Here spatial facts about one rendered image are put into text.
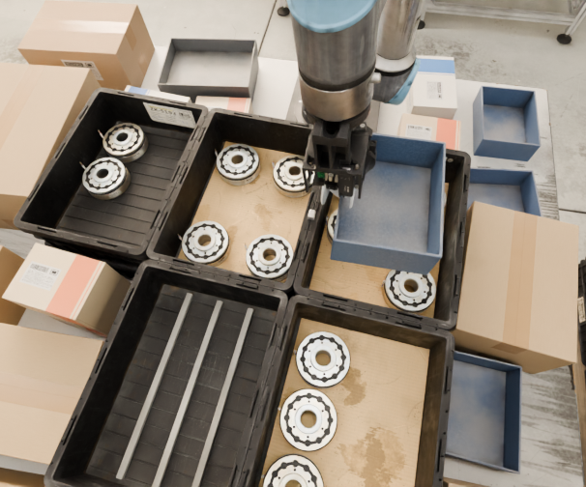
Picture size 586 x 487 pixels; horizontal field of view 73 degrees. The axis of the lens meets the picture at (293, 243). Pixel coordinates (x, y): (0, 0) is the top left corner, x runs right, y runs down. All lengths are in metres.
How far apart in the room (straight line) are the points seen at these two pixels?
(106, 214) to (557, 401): 1.09
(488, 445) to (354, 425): 0.31
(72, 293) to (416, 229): 0.64
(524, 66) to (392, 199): 2.14
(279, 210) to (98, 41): 0.77
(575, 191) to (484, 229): 1.39
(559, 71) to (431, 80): 1.58
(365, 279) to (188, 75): 0.85
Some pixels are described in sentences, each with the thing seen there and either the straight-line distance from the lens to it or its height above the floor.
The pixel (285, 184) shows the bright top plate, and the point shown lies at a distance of 0.94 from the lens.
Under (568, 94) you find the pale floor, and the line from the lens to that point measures 2.71.
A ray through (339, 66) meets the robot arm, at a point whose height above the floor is 1.39.
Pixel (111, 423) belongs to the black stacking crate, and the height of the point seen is 0.83.
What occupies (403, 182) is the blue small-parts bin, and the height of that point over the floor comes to 1.07.
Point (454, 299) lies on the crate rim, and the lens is 0.79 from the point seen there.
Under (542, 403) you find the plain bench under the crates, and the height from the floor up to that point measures 0.70.
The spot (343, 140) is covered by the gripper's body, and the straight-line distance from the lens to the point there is 0.42.
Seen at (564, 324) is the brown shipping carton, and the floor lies 0.86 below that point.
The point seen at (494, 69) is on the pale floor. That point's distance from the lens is 2.68.
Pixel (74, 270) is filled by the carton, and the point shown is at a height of 0.92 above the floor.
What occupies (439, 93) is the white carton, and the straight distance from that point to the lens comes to 1.27.
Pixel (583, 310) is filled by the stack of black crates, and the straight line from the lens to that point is 1.80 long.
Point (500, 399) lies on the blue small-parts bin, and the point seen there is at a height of 0.70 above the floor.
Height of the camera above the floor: 1.64
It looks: 65 degrees down
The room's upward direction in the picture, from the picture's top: 5 degrees counter-clockwise
